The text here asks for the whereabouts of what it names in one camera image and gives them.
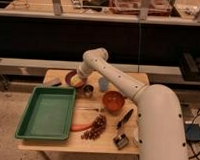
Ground orange bowl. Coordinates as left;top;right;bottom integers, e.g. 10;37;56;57
102;91;125;113

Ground orange carrot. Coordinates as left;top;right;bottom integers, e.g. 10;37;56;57
70;123;92;132

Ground green plastic tray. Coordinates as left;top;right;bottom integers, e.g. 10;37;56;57
15;87;76;141

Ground bunch of red grapes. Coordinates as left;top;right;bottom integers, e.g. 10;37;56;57
81;115;107;139

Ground small metal cup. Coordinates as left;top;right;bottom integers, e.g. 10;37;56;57
83;85;94;98

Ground black handled spatula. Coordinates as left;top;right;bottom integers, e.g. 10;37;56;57
113;109;133;149

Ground metal fork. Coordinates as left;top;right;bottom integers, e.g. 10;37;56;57
74;107;105;113

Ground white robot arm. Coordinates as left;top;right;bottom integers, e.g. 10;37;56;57
77;48;188;160

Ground wooden table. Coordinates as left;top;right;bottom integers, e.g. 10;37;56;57
18;72;139;155

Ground purple bowl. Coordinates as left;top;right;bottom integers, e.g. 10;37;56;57
65;70;86;88

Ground black box with cable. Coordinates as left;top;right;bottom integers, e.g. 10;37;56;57
184;108;200;160

